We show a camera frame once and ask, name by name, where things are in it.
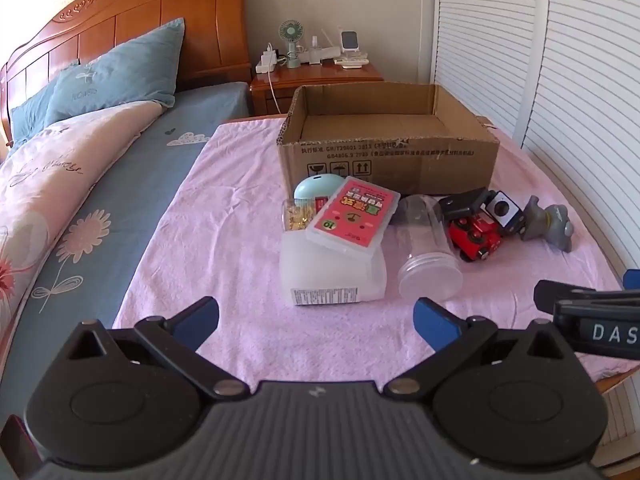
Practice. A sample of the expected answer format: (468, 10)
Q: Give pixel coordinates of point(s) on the small clear spray bottle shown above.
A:
(315, 44)

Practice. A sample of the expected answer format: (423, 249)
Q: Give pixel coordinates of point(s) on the white translucent plastic bottle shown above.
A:
(320, 272)

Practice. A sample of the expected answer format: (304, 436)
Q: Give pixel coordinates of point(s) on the wooden nightstand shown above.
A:
(325, 79)

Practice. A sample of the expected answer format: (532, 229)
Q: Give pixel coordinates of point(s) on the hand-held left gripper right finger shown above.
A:
(434, 322)

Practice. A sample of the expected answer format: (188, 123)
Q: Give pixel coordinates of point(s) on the small blue pillow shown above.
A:
(30, 110)

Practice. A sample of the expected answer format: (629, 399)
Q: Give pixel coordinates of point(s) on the pink floral quilt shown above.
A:
(50, 170)

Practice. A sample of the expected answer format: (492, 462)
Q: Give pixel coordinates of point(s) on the white power strip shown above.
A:
(265, 66)

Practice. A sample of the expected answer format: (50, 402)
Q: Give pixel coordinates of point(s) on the white plug charger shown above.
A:
(270, 52)

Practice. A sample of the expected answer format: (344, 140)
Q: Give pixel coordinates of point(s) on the green desk fan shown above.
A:
(288, 31)

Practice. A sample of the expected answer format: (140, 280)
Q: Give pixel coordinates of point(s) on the clear bottle of yellow capsules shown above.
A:
(297, 216)

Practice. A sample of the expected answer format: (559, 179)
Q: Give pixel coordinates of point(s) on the pink table cloth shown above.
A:
(225, 235)

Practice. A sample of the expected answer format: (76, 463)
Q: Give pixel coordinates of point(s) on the wooden bed headboard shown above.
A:
(150, 15)

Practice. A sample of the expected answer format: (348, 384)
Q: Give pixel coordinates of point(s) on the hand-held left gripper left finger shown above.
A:
(197, 319)

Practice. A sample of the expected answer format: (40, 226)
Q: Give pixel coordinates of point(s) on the grey animal toy figure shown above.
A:
(545, 222)

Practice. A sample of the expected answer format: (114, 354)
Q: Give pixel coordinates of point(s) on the clear case with pink label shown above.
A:
(355, 215)

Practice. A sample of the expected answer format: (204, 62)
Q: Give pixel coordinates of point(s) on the white remote control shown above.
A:
(351, 61)

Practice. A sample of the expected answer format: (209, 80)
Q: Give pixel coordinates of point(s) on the white louvred closet door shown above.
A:
(590, 85)
(480, 35)

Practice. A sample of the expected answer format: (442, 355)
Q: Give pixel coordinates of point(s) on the white device with screen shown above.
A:
(350, 42)

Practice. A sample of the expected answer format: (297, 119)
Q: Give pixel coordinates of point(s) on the black angular plastic piece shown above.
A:
(462, 202)

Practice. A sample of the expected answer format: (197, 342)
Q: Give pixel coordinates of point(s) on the white desktop box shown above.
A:
(322, 54)

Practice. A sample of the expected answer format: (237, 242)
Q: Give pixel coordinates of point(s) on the brown cardboard box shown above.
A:
(390, 162)

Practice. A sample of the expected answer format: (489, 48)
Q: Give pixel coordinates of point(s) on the light blue egg-shaped case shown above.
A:
(315, 190)

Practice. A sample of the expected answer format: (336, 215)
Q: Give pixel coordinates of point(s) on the large blue pillow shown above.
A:
(115, 70)

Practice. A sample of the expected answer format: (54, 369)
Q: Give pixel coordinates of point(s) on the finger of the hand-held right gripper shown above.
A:
(632, 280)
(550, 292)

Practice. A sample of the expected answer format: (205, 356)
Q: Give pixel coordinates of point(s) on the red toy train car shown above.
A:
(475, 240)

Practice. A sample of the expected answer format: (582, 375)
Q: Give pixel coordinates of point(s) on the clear plastic jar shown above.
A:
(427, 262)

